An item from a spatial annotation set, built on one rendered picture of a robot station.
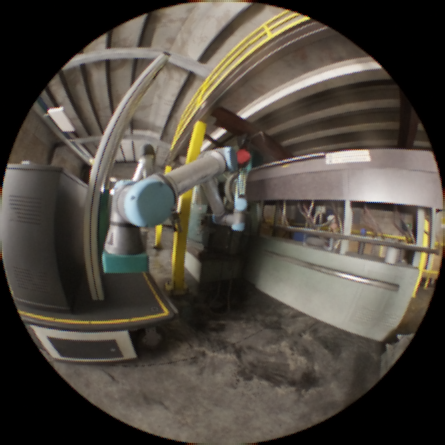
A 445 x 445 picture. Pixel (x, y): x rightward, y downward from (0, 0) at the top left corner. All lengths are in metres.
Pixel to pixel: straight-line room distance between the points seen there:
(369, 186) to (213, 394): 1.59
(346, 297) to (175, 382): 1.22
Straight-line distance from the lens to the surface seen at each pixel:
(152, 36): 5.57
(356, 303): 1.30
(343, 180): 1.33
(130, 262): 0.47
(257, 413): 0.78
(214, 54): 5.18
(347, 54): 1.49
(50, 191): 0.56
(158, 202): 0.33
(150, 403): 0.77
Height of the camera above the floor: 0.74
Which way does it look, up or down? 1 degrees down
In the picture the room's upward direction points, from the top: 8 degrees clockwise
